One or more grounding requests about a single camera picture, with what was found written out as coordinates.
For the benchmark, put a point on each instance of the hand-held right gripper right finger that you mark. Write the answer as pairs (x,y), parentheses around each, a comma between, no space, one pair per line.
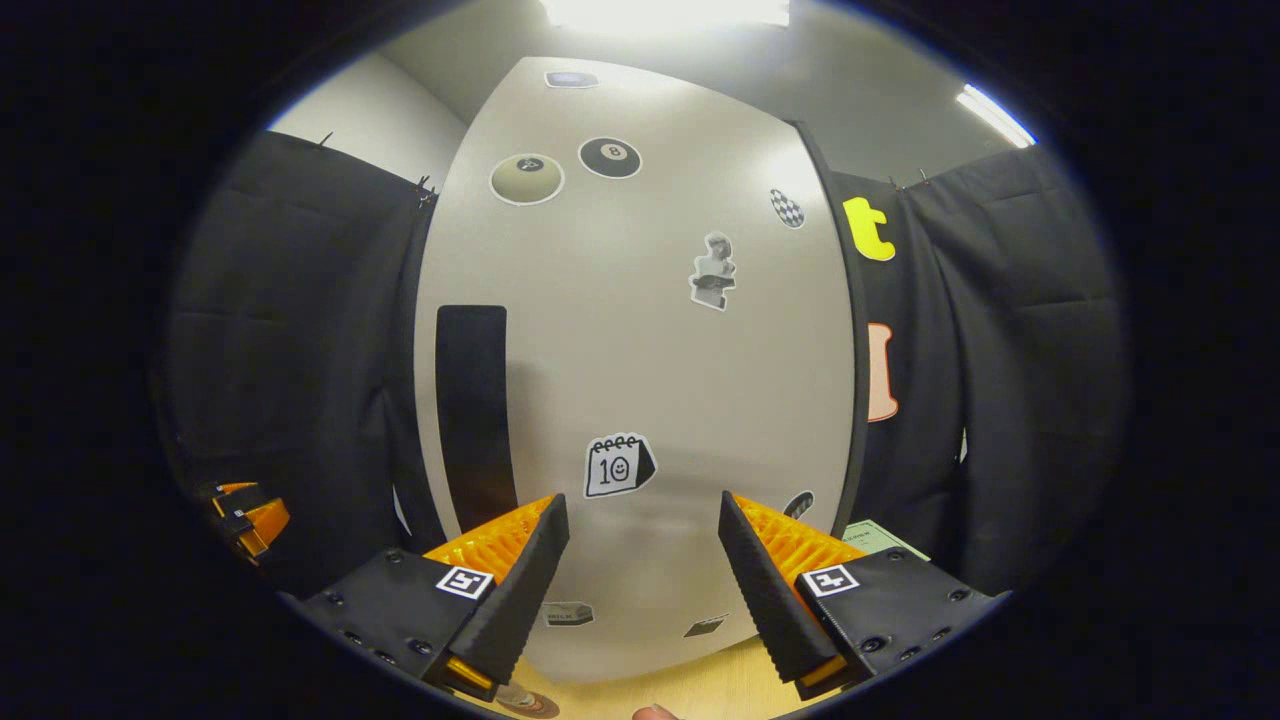
(765,600)

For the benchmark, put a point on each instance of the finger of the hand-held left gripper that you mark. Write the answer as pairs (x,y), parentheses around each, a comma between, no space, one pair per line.
(235,490)
(262,525)

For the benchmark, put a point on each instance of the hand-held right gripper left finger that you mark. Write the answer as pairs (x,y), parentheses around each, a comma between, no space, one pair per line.
(525,600)

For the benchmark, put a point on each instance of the clear plastic bottle red label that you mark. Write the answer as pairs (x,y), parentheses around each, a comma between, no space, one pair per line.
(515,694)

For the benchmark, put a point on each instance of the round brown coaster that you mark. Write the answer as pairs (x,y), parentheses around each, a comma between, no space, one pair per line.
(540,708)

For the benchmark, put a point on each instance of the white cabinet door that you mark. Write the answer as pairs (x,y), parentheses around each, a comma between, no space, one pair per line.
(650,350)

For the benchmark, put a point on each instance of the green cover book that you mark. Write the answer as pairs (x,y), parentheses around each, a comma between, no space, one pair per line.
(880,538)

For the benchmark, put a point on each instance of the black backdrop cloth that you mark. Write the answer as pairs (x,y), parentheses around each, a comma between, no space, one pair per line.
(300,350)

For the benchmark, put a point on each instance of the ceiling light panel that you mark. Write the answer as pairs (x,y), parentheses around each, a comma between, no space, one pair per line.
(993,115)
(665,12)

